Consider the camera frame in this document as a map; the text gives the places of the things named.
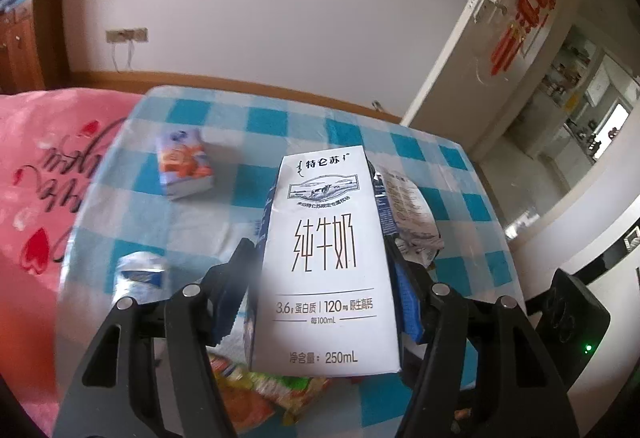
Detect wall socket strip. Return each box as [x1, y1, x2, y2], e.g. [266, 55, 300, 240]
[106, 27, 149, 44]

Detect white kitchen cabinet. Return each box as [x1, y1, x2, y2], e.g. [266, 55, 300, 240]
[525, 28, 640, 169]

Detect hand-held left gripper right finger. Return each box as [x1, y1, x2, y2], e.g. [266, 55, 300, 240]
[387, 242, 581, 438]

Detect yellow snack wrapper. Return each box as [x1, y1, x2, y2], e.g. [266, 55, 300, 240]
[207, 350, 333, 438]

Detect silver door handle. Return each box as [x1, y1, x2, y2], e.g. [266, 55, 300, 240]
[470, 0, 508, 22]

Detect small tissue pack orange print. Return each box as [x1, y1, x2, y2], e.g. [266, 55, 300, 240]
[155, 128, 216, 201]

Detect white charger cables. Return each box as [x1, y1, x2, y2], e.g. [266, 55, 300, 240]
[112, 41, 137, 72]

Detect white door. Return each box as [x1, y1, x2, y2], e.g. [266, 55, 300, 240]
[400, 0, 581, 164]

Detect pink printed blanket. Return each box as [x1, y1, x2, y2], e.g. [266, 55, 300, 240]
[0, 86, 146, 419]

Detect blue checked tablecloth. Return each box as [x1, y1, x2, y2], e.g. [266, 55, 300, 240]
[60, 86, 526, 438]

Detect flattened silver carton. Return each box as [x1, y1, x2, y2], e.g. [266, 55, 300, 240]
[372, 162, 446, 271]

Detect crumpled white blue wrapper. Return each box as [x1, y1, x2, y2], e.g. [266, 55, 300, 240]
[112, 252, 168, 310]

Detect white milk carton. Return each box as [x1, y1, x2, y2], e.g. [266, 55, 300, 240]
[243, 145, 403, 376]

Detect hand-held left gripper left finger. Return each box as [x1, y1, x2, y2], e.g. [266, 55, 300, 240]
[52, 238, 256, 438]

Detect brown wooden cabinet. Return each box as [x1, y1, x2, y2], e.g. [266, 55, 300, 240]
[0, 0, 68, 94]

